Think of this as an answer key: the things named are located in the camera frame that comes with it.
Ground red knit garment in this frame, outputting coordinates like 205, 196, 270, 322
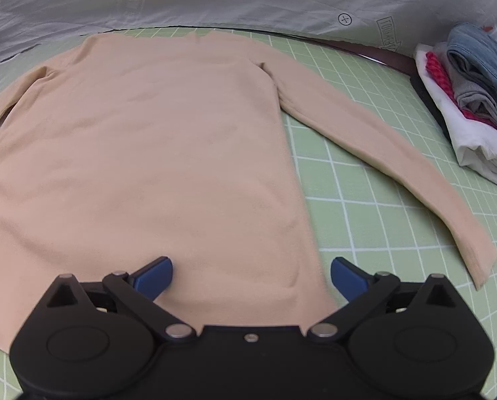
425, 51, 497, 128

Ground folded grey garment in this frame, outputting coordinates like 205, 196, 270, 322
440, 56, 497, 141

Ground folded denim jeans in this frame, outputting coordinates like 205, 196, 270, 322
446, 23, 497, 122

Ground black flat board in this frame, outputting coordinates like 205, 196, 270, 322
410, 76, 456, 141

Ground stack of folded clothes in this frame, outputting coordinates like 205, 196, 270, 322
414, 42, 497, 193

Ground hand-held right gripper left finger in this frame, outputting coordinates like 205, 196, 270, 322
44, 256, 197, 343

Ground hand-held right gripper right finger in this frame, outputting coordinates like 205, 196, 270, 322
307, 257, 458, 341

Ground beige long-sleeve sweater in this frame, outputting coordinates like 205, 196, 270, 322
0, 30, 497, 351

